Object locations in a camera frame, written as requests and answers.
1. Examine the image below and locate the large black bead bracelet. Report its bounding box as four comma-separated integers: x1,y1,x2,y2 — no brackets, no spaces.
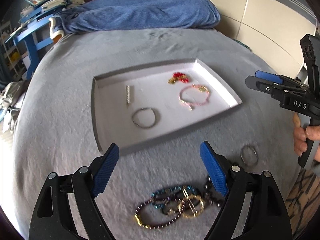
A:
202,174,226,208

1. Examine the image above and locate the thin silver ring bangle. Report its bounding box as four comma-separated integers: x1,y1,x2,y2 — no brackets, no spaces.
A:
240,145,258,167

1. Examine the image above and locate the gold hair clip ring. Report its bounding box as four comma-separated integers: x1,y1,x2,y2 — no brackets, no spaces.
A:
167,188,206,219

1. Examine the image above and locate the blue teal bead bracelet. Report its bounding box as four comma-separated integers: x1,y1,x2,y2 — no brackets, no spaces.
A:
150,184,201,210

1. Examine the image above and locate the dark red small bead bracelet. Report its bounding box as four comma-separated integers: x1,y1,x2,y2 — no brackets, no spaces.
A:
133,195,186,230

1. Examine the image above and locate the white pearl bar clip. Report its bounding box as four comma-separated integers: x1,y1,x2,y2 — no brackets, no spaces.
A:
126,85,131,107

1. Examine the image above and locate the pink cord bracelet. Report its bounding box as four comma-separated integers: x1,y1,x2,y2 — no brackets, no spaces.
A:
178,83,211,112

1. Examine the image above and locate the red bead gold charm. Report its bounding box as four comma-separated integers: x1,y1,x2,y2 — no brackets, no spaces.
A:
168,72,189,85

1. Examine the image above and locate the patterned sleeve forearm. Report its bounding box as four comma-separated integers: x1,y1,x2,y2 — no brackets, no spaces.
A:
285,168,319,239

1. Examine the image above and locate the right hand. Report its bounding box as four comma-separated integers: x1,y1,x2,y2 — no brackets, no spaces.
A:
293,113,320,156

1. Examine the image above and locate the grey cardboard tray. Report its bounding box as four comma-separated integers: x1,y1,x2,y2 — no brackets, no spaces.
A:
91,59,242,154

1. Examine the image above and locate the white wardrobe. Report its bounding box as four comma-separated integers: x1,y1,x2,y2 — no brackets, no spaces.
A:
211,0,318,81

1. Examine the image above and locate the grey bag on floor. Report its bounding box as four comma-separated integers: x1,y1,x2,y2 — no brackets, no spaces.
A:
1,80,30,134

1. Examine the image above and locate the blue blanket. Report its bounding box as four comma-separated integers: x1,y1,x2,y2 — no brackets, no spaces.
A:
49,0,221,38

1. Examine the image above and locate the white shelf rack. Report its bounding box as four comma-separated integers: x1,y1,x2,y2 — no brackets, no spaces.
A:
1,20,26,81

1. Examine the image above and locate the blue desk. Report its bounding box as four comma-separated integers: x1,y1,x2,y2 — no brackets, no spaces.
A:
5,5,65,80

